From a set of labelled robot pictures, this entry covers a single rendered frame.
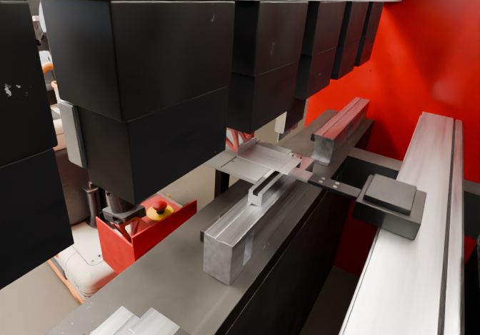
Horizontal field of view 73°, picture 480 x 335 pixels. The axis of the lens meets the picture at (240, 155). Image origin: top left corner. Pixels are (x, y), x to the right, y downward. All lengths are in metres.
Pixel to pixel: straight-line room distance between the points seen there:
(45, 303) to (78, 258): 0.34
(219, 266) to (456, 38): 1.17
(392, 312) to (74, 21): 0.48
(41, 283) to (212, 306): 1.44
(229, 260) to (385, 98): 1.10
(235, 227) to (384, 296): 0.26
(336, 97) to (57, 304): 1.58
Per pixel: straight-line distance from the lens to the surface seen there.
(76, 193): 1.66
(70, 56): 0.29
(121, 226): 0.87
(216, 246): 0.58
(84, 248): 1.63
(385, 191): 0.66
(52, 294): 1.89
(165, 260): 0.67
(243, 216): 0.63
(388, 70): 1.49
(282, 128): 0.64
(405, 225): 0.64
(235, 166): 0.71
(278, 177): 0.69
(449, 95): 1.49
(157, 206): 0.91
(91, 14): 0.26
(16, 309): 1.89
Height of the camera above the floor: 1.35
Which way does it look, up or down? 28 degrees down
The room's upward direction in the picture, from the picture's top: 5 degrees clockwise
